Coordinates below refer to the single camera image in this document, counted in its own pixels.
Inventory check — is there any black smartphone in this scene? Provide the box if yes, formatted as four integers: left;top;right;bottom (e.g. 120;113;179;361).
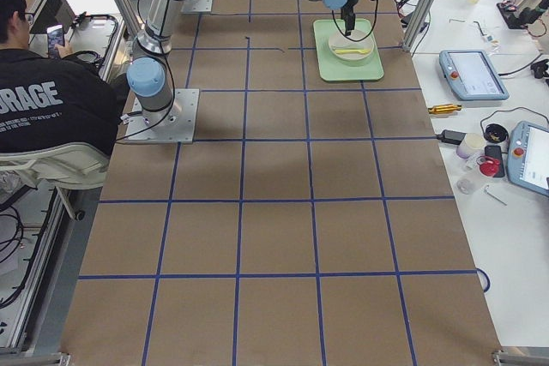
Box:
482;145;505;178

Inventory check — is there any yellow plastic fork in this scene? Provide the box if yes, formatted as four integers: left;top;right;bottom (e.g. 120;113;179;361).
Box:
332;48;372;55

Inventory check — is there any teach pendant near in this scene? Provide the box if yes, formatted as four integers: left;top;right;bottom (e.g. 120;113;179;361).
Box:
507;121;549;196

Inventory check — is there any light green tray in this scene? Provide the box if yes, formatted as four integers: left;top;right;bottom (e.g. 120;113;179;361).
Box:
313;18;384;81

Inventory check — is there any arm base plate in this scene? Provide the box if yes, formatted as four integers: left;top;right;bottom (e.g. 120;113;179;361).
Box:
124;88;200;144

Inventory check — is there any gold cylindrical tool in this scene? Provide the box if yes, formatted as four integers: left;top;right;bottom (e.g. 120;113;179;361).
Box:
427;104;462;116

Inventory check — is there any person in black jacket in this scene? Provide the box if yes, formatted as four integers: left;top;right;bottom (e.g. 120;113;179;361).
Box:
1;0;130;156

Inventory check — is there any office chair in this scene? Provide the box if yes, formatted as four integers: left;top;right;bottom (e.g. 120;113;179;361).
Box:
1;143;109;220

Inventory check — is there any teach pendant far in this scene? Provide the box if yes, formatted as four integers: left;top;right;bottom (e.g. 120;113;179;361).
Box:
438;50;509;101

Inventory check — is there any white round plate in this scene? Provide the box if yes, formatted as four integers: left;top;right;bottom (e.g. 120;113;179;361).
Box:
328;29;375;62

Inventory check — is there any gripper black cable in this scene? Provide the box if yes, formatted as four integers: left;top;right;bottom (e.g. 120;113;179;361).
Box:
329;0;381;44

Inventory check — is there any teach pendant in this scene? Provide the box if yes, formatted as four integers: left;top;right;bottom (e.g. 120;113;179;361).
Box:
507;121;549;196
438;50;509;101

